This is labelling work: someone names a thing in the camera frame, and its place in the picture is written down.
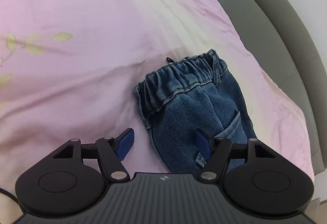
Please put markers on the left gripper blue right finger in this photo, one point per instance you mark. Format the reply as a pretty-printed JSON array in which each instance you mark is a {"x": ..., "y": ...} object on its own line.
[{"x": 215, "y": 151}]

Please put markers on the blue denim pants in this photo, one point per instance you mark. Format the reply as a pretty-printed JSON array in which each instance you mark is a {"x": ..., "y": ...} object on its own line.
[{"x": 194, "y": 93}]

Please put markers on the grey upholstered headboard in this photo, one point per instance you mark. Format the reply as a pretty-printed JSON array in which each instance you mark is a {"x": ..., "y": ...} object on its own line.
[{"x": 274, "y": 33}]

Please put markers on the pink floral bed cover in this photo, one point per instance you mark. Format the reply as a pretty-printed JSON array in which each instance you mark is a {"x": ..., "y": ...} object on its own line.
[{"x": 69, "y": 67}]

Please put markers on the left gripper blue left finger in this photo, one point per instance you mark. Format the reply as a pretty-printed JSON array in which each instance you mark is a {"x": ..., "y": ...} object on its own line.
[{"x": 112, "y": 151}]

